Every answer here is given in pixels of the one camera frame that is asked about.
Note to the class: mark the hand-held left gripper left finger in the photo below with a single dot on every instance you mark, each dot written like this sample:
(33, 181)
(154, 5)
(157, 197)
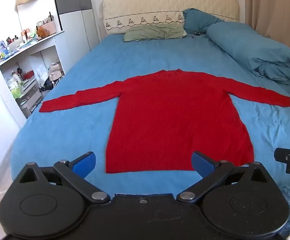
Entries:
(85, 165)

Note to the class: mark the blue pillow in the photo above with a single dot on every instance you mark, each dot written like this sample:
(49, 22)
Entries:
(197, 20)

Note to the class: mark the green pillow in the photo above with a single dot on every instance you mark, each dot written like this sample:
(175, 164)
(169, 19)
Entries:
(155, 32)

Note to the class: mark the cream quilted headboard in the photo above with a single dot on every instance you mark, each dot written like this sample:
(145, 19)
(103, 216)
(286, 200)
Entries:
(165, 7)

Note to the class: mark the white shelf unit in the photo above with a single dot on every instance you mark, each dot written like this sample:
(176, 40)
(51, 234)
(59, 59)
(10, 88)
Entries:
(47, 47)

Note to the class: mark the red knit sweater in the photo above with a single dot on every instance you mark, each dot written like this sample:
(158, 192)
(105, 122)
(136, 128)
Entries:
(175, 120)

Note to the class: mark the pink striped box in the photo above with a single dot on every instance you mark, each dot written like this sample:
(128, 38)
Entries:
(50, 27)

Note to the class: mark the red box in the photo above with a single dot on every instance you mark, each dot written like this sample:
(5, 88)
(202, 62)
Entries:
(28, 74)

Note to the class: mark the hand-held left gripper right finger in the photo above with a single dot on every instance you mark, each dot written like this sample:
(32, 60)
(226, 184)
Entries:
(201, 165)

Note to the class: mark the blue duvet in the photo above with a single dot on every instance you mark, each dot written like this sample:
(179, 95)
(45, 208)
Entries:
(254, 47)

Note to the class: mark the small dark object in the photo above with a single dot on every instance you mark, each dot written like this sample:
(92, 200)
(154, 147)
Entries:
(197, 33)

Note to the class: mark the brown plush toy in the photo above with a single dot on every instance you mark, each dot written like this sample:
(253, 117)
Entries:
(43, 32)

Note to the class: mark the bed with blue sheet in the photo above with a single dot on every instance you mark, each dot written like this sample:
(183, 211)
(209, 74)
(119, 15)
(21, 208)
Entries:
(140, 55)

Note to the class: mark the beige curtain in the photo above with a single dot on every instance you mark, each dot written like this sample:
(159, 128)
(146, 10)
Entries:
(277, 7)

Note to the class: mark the white and grey wardrobe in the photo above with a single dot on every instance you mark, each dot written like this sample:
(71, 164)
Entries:
(72, 17)

